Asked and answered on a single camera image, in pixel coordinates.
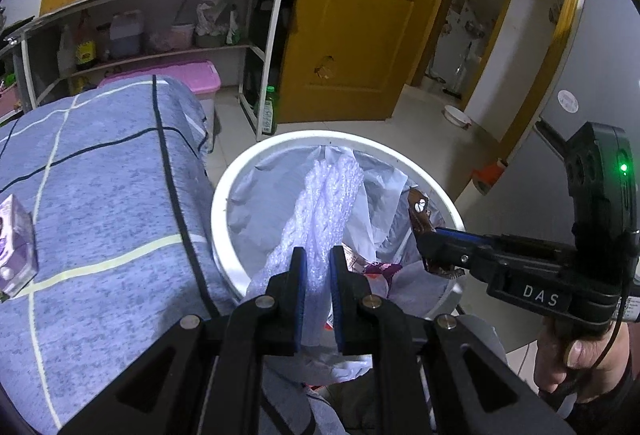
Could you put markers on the cooking oil bottle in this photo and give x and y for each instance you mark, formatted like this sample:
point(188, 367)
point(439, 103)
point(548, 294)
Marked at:
point(86, 47)

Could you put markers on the person's right hand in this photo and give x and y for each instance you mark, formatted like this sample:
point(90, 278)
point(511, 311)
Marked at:
point(590, 360)

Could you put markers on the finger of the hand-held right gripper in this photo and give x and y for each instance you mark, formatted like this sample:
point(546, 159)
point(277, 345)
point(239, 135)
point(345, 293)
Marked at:
point(465, 236)
point(445, 252)

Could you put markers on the white trash bin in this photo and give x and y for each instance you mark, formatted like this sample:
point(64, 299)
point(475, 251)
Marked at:
point(225, 235)

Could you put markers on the purple milk carton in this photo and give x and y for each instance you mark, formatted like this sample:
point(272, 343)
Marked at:
point(17, 245)

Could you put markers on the black appliance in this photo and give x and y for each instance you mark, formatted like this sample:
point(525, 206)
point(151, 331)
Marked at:
point(265, 50)

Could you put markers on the blue checked blanket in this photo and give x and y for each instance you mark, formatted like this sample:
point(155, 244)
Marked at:
point(100, 195)

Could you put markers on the orange floor object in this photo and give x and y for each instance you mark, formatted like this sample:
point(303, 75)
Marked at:
point(490, 175)

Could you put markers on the brown snack wrapper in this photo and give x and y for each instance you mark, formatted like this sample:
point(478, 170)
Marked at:
point(419, 210)

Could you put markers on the grey refrigerator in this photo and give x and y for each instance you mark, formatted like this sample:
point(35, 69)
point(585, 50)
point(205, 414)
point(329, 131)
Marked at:
point(605, 40)

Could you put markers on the yellow wooden door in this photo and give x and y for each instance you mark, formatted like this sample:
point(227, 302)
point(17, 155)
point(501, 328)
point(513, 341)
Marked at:
point(360, 15)

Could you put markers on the grey plastic bin liner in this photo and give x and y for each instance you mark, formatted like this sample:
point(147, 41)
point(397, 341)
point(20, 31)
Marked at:
point(270, 175)

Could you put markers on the white floor bowl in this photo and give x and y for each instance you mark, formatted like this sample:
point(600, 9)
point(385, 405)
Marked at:
point(457, 117)

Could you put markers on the pink lidded storage box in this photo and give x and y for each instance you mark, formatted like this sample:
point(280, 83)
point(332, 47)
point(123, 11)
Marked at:
point(185, 77)

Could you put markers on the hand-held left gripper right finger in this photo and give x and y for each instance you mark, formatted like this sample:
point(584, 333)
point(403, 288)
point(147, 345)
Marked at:
point(338, 295)

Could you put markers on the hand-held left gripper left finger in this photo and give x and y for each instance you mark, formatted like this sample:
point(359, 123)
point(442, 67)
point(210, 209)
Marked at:
point(299, 295)

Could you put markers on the white foam fruit net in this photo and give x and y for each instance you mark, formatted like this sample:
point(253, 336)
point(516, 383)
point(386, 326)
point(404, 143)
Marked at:
point(325, 195)

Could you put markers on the blue grey jug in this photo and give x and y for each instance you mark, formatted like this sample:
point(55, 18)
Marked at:
point(125, 37)

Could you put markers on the green plastic bottle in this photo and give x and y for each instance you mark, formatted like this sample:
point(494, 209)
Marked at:
point(266, 115)

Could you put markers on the crumpled plastic bags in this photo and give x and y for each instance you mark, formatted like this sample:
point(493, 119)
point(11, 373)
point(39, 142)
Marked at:
point(215, 22)

